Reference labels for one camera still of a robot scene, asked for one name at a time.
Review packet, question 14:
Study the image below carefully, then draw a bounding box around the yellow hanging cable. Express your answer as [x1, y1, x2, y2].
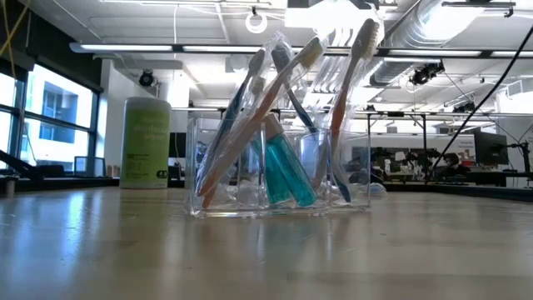
[0, 0, 32, 80]

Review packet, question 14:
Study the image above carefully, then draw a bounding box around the black ceiling camera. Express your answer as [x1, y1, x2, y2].
[452, 101, 477, 114]
[137, 69, 157, 88]
[409, 61, 446, 87]

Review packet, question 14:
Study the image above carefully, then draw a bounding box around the white hanging ring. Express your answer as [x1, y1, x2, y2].
[244, 11, 269, 35]

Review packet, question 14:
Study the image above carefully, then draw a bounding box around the green disinfecting wipes canister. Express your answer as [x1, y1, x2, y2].
[119, 96, 172, 190]

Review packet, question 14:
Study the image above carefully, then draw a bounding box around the orange toothbrush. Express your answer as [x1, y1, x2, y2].
[314, 17, 383, 191]
[197, 36, 326, 210]

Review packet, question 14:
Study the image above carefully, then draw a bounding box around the black metal rack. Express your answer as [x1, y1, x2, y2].
[366, 110, 430, 184]

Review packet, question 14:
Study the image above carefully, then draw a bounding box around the long ceiling light rail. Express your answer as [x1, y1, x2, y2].
[68, 40, 533, 60]

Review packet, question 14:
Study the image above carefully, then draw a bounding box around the dark wall monitor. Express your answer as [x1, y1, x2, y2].
[167, 132, 188, 159]

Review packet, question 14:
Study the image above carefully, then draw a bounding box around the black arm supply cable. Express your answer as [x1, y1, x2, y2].
[423, 25, 533, 184]

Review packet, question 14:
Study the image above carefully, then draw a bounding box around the large office window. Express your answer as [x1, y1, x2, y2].
[0, 61, 102, 173]

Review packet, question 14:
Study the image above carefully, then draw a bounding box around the black computer monitor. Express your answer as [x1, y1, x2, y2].
[473, 130, 511, 167]

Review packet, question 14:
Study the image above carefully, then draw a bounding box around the person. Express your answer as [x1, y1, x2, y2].
[435, 152, 470, 181]

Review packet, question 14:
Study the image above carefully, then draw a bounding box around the clear plastic bag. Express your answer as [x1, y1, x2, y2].
[184, 117, 372, 219]

